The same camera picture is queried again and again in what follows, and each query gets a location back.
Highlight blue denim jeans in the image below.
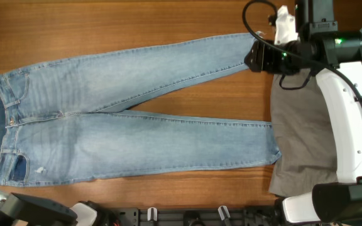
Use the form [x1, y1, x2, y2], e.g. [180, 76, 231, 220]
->
[0, 33, 281, 187]

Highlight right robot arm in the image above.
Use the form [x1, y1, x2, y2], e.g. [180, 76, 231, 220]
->
[244, 1, 362, 225]

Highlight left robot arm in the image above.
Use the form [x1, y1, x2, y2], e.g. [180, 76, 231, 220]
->
[0, 190, 97, 226]

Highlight grey shorts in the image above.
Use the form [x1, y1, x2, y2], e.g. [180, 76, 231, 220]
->
[269, 70, 337, 197]

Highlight right black camera cable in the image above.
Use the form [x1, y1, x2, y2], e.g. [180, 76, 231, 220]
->
[241, 0, 362, 189]

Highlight black mounting rail base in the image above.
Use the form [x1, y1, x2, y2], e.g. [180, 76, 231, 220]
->
[112, 206, 279, 226]

